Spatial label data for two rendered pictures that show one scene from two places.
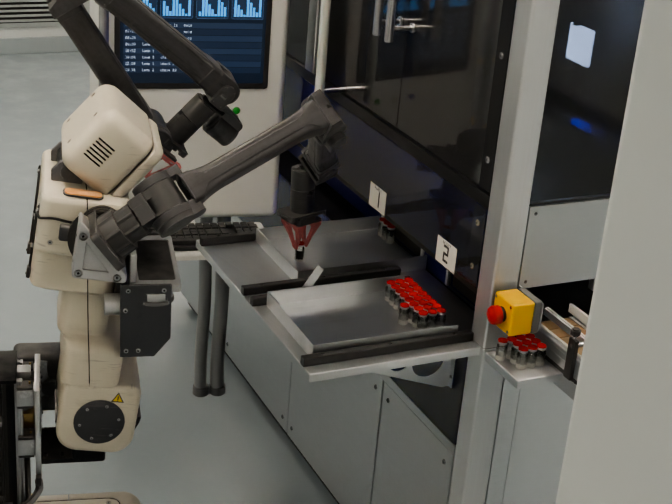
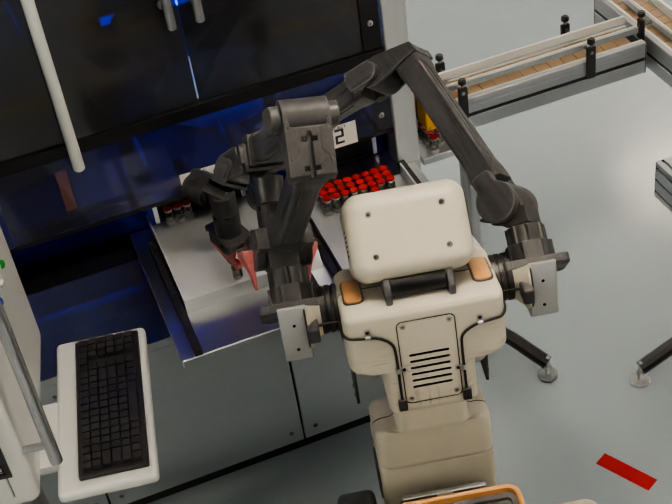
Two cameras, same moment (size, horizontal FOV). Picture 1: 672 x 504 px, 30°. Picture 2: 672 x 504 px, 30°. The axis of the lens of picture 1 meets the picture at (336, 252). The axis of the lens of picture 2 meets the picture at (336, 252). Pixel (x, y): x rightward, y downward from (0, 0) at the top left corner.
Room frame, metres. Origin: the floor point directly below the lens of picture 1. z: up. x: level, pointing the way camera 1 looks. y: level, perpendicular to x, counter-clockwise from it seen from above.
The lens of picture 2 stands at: (2.10, 2.13, 2.64)
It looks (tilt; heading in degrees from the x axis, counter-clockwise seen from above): 39 degrees down; 282
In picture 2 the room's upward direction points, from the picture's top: 9 degrees counter-clockwise
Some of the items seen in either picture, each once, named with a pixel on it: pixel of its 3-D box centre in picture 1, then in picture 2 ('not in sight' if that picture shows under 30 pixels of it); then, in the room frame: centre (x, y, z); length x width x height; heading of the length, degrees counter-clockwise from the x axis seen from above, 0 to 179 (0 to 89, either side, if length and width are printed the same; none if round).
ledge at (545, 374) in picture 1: (528, 365); (436, 140); (2.34, -0.43, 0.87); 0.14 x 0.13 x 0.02; 117
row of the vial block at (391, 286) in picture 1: (405, 305); (359, 195); (2.50, -0.16, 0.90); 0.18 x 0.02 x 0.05; 26
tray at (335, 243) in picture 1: (340, 248); (220, 244); (2.81, -0.01, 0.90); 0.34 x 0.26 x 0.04; 117
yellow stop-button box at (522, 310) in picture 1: (515, 311); (433, 108); (2.33, -0.38, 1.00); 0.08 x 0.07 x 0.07; 117
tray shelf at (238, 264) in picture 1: (343, 291); (302, 247); (2.62, -0.02, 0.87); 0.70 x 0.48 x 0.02; 27
